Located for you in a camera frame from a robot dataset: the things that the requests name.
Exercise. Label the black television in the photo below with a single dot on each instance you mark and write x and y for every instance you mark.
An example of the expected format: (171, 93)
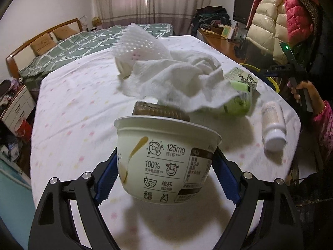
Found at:
(244, 5)

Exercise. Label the white drawer cabinet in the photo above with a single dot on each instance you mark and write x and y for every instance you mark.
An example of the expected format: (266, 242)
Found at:
(18, 104)

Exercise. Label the person's right hand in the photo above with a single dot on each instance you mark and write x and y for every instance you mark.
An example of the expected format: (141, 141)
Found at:
(312, 93)

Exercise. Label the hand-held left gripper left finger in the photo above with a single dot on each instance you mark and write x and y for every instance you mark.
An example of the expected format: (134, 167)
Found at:
(106, 177)

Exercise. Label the green plaid bed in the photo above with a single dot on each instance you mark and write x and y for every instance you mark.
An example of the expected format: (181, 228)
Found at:
(78, 47)

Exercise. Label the dark patterned coat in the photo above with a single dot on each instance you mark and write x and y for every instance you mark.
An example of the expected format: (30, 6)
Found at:
(324, 31)

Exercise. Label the person's right forearm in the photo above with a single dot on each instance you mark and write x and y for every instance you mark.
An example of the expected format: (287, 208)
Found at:
(325, 125)

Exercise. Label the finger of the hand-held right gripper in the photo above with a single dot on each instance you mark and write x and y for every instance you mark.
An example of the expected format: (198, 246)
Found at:
(273, 70)

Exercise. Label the red puffer jacket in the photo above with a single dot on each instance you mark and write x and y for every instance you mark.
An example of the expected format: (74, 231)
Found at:
(299, 13)

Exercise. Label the small white plastic bottle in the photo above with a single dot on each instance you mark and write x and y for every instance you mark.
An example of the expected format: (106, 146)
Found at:
(271, 125)

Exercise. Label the cream puffer jacket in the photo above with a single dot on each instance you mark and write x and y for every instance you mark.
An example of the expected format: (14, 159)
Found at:
(268, 18)

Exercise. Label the white yogurt cup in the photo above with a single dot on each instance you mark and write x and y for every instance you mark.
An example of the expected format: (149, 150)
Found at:
(156, 161)

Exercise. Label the wooden headboard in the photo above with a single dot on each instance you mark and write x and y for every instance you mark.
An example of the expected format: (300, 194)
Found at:
(39, 31)

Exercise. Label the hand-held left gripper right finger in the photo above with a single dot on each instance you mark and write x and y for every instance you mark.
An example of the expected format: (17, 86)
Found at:
(226, 179)

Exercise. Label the green box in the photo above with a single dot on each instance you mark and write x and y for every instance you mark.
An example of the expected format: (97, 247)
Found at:
(226, 32)

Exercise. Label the yellow-rimmed trash bin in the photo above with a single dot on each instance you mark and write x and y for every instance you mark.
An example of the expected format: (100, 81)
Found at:
(274, 84)

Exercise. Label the white foam fruit net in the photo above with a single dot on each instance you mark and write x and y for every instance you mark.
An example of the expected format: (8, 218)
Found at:
(135, 44)

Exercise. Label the white paper towel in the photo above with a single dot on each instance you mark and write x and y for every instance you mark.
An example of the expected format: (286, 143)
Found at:
(166, 75)

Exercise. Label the brown pillow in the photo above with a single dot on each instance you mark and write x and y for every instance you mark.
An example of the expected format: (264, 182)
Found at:
(65, 32)
(41, 44)

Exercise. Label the red bag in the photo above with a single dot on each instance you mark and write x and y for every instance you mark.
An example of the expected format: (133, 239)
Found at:
(23, 130)

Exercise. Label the clear green-labelled plastic bottle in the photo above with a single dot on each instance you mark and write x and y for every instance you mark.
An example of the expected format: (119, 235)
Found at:
(236, 105)

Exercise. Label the pile of dark clothes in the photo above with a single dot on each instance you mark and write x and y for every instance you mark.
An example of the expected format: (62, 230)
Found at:
(210, 15)

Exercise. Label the white dotted bed sheet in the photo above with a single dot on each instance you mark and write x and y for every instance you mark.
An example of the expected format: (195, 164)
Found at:
(78, 109)

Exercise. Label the beige curtain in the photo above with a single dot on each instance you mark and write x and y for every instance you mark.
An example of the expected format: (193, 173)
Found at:
(156, 2)

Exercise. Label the wooden desk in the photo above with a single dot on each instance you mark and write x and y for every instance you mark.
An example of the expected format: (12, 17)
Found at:
(221, 44)

